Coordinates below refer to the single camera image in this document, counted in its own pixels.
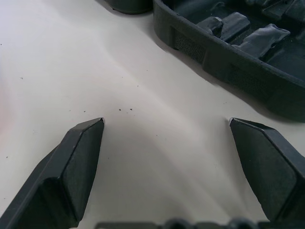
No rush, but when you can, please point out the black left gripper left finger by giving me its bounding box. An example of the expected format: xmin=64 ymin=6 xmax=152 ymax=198
xmin=0 ymin=117 xmax=106 ymax=229

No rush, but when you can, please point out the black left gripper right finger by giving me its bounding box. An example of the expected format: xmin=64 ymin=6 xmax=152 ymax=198
xmin=229 ymin=117 xmax=305 ymax=222

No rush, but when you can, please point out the black plastic tool case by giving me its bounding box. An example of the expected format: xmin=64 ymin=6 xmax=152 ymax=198
xmin=152 ymin=0 xmax=305 ymax=124

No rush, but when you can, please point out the black rounded object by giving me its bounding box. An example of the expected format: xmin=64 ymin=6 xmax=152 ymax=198
xmin=103 ymin=0 xmax=153 ymax=15

